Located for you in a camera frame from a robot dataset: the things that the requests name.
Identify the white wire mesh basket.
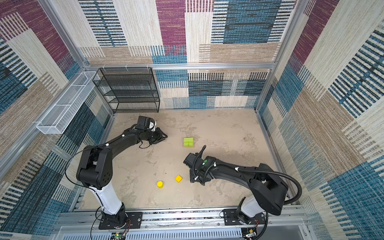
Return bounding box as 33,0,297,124
37,72,96,135

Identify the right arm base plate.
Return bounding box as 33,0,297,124
222,208,266,226

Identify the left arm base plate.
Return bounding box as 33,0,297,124
98,212,143,230

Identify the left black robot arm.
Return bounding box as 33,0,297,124
76,116,168,229

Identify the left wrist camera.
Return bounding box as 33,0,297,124
149,119,157,132

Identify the small yellow square block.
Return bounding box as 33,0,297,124
175,175,183,183

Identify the yellow cylinder block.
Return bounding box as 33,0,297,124
157,181,164,189

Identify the black wire shelf rack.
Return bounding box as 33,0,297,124
93,67,161,114

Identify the aluminium front rail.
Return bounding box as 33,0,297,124
50,205,317,240

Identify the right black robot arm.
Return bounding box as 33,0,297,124
183,153,288,224

